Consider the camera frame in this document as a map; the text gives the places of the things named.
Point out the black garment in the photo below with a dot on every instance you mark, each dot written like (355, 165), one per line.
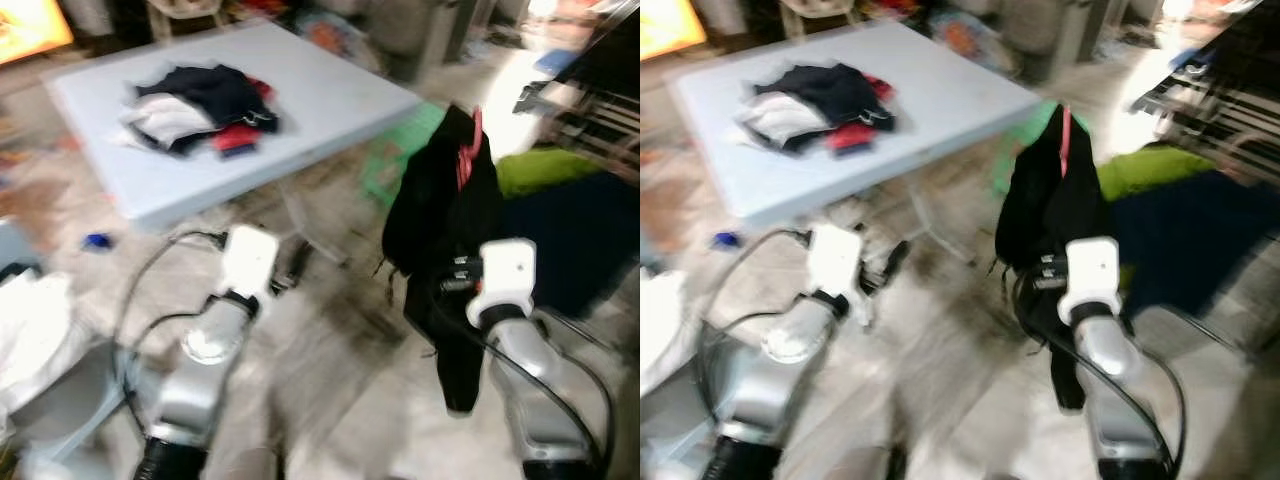
(440, 210)
(1050, 200)

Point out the red plastic hanger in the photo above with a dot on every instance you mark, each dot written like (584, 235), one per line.
(470, 150)
(1066, 140)

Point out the large white garment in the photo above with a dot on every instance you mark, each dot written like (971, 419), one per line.
(665, 330)
(30, 340)

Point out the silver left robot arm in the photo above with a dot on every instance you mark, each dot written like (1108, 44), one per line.
(770, 395)
(190, 395)

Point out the navy long sleeve shirt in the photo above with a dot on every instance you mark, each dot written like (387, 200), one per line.
(1190, 240)
(580, 240)

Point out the green plastic stool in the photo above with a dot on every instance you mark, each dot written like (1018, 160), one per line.
(1010, 150)
(400, 160)

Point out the lime green long sleeve shirt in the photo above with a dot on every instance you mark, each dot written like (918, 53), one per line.
(1150, 168)
(545, 168)

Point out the red folded garment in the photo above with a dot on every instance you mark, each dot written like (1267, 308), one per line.
(850, 136)
(235, 138)

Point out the white folding table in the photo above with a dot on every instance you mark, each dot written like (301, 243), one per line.
(960, 100)
(330, 100)

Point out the pale grey white garment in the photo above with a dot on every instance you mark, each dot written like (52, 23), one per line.
(165, 120)
(780, 118)

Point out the black metal drying rack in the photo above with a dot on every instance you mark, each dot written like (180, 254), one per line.
(590, 90)
(1220, 90)

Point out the television screen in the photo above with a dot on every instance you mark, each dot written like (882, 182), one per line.
(30, 28)
(668, 25)

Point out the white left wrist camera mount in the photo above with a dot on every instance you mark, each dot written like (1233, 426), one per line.
(248, 262)
(835, 262)

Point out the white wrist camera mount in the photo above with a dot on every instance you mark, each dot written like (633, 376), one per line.
(505, 275)
(1092, 275)
(835, 262)
(248, 262)

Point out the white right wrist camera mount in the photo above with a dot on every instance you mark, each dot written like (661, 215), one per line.
(505, 275)
(1092, 275)

